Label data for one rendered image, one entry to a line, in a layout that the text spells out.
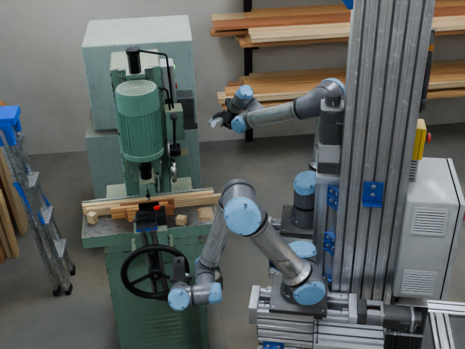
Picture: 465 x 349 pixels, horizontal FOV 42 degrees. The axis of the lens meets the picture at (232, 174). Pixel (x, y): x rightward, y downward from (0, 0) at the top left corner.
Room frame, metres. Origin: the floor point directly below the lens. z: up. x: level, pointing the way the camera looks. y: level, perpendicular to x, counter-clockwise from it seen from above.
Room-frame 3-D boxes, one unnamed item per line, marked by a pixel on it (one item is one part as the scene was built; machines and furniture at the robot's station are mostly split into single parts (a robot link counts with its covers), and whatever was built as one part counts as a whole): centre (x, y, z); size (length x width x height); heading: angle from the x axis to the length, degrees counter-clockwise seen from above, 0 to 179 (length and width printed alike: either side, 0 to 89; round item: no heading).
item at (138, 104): (2.33, 0.38, 1.35); 0.18 x 0.18 x 0.31
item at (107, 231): (2.22, 0.37, 0.87); 0.61 x 0.30 x 0.06; 98
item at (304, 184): (2.33, -0.34, 0.98); 0.13 x 0.12 x 0.14; 146
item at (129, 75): (2.46, 0.40, 1.53); 0.08 x 0.08 x 0.17; 8
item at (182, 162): (2.53, 0.25, 1.02); 0.09 x 0.07 x 0.12; 98
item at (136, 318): (2.45, 0.40, 0.35); 0.58 x 0.45 x 0.71; 8
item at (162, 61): (2.66, 0.29, 1.40); 0.10 x 0.06 x 0.16; 8
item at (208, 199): (2.33, 0.35, 0.92); 0.64 x 0.02 x 0.04; 98
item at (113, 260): (2.45, 0.40, 0.76); 0.57 x 0.45 x 0.09; 8
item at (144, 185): (2.35, 0.38, 1.03); 0.14 x 0.07 x 0.09; 8
